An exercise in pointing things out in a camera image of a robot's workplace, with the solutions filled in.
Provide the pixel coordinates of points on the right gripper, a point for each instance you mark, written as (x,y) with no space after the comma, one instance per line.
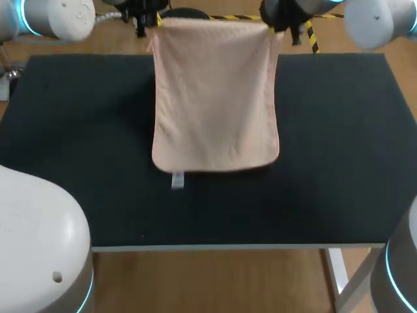
(283,14)

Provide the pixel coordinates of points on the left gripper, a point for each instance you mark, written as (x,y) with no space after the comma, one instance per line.
(140,13)

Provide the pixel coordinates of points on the pale pink towel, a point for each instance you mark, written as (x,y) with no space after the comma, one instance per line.
(215,98)

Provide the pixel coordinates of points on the black round stool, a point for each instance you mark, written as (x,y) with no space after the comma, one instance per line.
(185,13)

